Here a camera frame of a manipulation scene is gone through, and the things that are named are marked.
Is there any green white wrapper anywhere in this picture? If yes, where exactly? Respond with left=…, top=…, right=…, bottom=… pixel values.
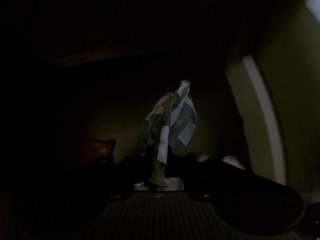
left=136, top=80, right=197, bottom=191

